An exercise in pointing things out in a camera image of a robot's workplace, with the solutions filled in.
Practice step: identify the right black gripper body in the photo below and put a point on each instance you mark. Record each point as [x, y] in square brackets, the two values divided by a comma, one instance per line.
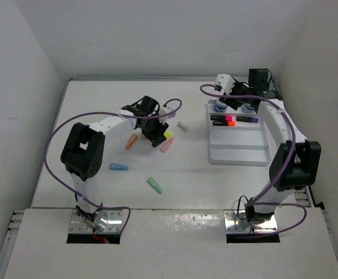
[234, 103]

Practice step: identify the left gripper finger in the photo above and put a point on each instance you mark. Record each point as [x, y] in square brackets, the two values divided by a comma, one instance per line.
[149, 136]
[159, 137]

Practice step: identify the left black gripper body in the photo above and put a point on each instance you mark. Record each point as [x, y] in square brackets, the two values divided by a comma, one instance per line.
[156, 127]

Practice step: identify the yellow cap black highlighter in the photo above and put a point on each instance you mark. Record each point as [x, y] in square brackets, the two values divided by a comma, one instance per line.
[168, 134]

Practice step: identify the pink pastel highlighter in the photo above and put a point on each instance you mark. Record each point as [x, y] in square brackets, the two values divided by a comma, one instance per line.
[166, 145]

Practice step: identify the orange pastel highlighter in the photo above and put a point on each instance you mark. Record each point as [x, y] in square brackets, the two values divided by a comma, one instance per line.
[131, 141]

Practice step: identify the blue jar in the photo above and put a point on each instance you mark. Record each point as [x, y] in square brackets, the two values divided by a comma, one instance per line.
[247, 108]
[220, 107]

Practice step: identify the purple cap black highlighter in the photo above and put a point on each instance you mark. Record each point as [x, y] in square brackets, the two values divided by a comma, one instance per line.
[247, 119]

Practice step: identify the green pastel highlighter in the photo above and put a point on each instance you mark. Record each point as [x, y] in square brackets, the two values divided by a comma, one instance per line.
[154, 185]

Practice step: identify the blue pastel highlighter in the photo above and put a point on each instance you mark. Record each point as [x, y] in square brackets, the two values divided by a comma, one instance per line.
[118, 167]

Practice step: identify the orange cap black highlighter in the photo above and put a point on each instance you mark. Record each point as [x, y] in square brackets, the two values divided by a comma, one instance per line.
[223, 123]

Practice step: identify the pink cap black highlighter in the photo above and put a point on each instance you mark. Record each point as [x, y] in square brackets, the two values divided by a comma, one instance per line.
[220, 118]

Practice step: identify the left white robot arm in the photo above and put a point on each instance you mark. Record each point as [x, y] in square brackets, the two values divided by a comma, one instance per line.
[83, 152]

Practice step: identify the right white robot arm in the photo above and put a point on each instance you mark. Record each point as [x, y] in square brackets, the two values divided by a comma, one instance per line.
[296, 161]

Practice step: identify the beige eraser block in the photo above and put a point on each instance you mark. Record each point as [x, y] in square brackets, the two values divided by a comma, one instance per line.
[182, 126]

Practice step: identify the white compartment tray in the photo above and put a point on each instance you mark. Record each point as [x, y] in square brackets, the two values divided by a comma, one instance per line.
[243, 144]

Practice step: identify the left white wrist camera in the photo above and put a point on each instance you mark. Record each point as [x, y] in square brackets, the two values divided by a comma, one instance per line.
[166, 113]

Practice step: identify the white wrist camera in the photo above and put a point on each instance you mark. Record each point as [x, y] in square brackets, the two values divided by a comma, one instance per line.
[224, 82]
[166, 113]

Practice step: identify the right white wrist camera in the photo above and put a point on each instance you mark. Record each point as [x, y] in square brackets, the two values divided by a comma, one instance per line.
[224, 82]

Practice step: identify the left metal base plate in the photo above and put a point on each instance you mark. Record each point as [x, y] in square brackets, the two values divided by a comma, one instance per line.
[105, 222]

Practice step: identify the metal base plate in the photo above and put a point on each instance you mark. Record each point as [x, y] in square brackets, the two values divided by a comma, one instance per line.
[235, 224]
[105, 222]

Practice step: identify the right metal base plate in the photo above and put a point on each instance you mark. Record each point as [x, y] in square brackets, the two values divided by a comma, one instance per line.
[235, 224]

